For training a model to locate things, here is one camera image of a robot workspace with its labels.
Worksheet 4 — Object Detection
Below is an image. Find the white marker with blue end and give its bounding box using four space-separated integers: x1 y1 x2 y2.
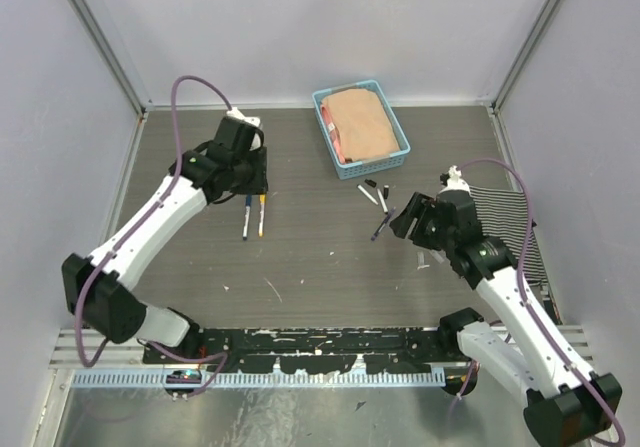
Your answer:
242 195 252 241

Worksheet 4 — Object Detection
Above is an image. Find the white marker with yellow end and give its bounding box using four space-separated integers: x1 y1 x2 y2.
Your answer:
258 194 266 238

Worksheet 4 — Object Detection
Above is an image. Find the purple pen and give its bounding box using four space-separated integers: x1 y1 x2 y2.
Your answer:
370 207 396 242

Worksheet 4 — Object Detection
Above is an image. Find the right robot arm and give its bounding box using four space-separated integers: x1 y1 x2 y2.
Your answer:
390 189 622 446

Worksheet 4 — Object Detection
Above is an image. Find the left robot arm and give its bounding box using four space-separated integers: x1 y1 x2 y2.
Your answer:
62 109 268 364

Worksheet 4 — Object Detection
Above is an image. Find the white pen with black end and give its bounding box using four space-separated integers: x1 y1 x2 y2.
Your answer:
376 189 389 215

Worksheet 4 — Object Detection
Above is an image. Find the short white pen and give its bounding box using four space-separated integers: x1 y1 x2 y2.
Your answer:
357 184 379 206

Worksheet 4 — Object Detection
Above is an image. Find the black white striped cloth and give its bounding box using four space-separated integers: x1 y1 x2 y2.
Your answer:
470 186 549 287

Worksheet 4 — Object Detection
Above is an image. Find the light blue perforated basket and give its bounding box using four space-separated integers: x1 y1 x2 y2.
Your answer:
312 79 411 180

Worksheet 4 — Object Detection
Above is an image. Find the peach folded towel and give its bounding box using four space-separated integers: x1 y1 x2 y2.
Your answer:
320 87 400 164

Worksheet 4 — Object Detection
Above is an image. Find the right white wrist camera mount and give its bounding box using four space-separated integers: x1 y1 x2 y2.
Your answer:
440 165 470 193

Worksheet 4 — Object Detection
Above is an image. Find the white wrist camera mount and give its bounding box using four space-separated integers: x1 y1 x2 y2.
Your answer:
226 107 263 151
440 165 470 193

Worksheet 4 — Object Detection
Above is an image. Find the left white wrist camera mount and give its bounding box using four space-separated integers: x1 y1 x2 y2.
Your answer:
226 107 263 151

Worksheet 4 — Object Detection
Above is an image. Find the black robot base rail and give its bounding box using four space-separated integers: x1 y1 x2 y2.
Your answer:
142 325 481 374

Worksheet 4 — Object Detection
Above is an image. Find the light blue slotted cable duct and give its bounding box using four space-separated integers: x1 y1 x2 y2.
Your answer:
71 368 446 389

